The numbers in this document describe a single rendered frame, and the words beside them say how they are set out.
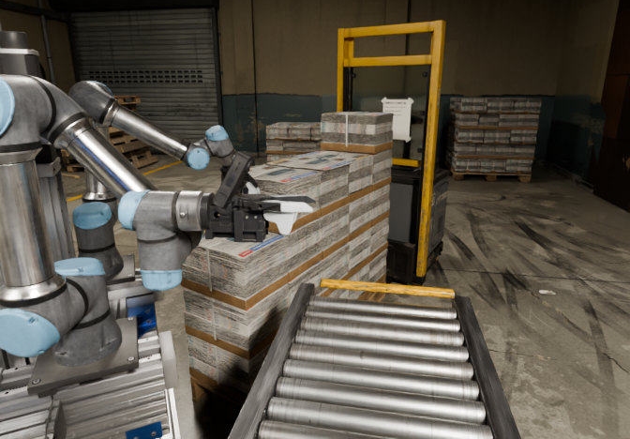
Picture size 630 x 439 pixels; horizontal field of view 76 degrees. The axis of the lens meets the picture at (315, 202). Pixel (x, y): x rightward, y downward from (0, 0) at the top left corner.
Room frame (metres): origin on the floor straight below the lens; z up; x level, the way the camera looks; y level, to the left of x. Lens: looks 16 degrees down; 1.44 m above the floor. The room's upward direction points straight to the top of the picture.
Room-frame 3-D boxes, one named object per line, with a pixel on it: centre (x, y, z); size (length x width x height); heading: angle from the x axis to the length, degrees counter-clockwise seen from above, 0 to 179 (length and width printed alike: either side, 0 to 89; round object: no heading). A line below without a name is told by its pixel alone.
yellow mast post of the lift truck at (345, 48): (3.16, -0.22, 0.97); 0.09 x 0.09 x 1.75; 58
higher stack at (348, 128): (2.62, -0.27, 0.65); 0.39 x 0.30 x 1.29; 58
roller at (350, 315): (1.07, -0.19, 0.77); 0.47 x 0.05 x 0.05; 80
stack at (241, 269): (2.00, 0.12, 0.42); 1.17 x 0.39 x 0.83; 148
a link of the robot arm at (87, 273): (0.87, 0.56, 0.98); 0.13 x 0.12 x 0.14; 178
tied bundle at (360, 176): (2.36, -0.11, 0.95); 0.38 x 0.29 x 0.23; 56
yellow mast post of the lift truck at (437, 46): (2.81, -0.78, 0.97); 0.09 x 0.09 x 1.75; 58
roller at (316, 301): (1.13, -0.20, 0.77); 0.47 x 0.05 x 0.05; 80
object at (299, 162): (2.10, 0.03, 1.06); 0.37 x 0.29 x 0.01; 58
